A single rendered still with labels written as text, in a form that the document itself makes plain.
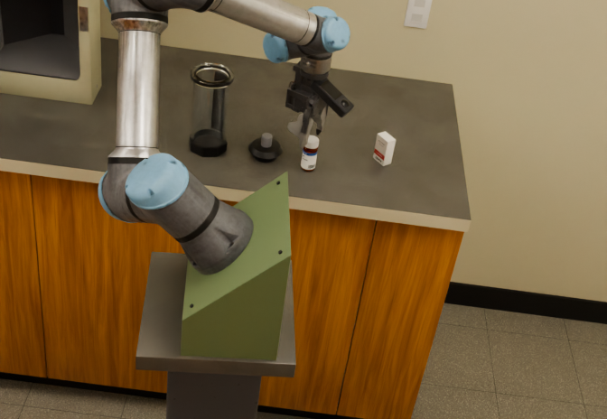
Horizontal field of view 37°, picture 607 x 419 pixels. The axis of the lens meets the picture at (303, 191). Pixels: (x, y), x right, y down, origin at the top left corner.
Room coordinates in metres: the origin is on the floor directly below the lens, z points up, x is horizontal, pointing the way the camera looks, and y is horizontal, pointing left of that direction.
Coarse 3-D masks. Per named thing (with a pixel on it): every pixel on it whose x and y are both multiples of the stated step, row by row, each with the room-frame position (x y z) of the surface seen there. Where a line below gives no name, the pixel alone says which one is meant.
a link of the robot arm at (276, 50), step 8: (264, 40) 1.86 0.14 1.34; (272, 40) 1.84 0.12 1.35; (280, 40) 1.83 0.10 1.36; (264, 48) 1.85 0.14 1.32; (272, 48) 1.84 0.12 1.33; (280, 48) 1.82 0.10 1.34; (288, 48) 1.83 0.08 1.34; (296, 48) 1.81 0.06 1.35; (272, 56) 1.83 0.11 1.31; (280, 56) 1.82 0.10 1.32; (288, 56) 1.83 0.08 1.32; (296, 56) 1.83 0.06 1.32; (304, 56) 1.83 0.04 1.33
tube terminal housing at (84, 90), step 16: (80, 0) 2.10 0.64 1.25; (96, 0) 2.17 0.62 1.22; (96, 16) 2.17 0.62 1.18; (80, 32) 2.10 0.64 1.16; (96, 32) 2.16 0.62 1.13; (80, 48) 2.10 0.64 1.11; (96, 48) 2.16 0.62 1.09; (80, 64) 2.10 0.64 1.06; (96, 64) 2.15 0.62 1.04; (0, 80) 2.09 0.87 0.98; (16, 80) 2.09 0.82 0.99; (32, 80) 2.09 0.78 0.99; (48, 80) 2.10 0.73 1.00; (64, 80) 2.10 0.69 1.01; (80, 80) 2.10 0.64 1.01; (96, 80) 2.15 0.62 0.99; (32, 96) 2.09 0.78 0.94; (48, 96) 2.10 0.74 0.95; (64, 96) 2.10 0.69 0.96; (80, 96) 2.10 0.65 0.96; (96, 96) 2.14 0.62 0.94
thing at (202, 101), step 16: (208, 64) 2.01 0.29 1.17; (192, 80) 1.94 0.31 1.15; (208, 80) 2.01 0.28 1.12; (224, 80) 1.94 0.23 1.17; (208, 96) 1.93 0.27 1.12; (224, 96) 1.95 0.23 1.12; (192, 112) 1.95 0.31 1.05; (208, 112) 1.93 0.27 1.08; (224, 112) 1.95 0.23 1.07; (192, 128) 1.95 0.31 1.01; (208, 128) 1.93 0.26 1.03; (224, 128) 1.96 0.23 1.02; (208, 144) 1.93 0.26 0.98
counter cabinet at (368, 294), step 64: (0, 192) 1.82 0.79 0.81; (64, 192) 1.83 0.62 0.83; (0, 256) 1.82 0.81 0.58; (64, 256) 1.83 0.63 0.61; (128, 256) 1.83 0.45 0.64; (320, 256) 1.84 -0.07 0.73; (384, 256) 1.84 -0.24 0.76; (448, 256) 1.85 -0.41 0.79; (0, 320) 1.82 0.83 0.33; (64, 320) 1.83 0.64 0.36; (128, 320) 1.83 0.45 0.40; (320, 320) 1.84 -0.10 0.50; (384, 320) 1.84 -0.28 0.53; (64, 384) 1.89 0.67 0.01; (128, 384) 1.83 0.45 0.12; (320, 384) 1.84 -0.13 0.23; (384, 384) 1.85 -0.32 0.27
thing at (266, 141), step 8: (264, 136) 1.96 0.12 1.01; (272, 136) 1.97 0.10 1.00; (256, 144) 1.96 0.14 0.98; (264, 144) 1.96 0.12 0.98; (272, 144) 1.97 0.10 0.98; (280, 144) 1.99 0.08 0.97; (256, 152) 1.94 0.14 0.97; (264, 152) 1.94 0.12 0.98; (272, 152) 1.94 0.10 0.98; (280, 152) 1.96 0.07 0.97; (264, 160) 1.94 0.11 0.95; (272, 160) 1.94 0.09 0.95
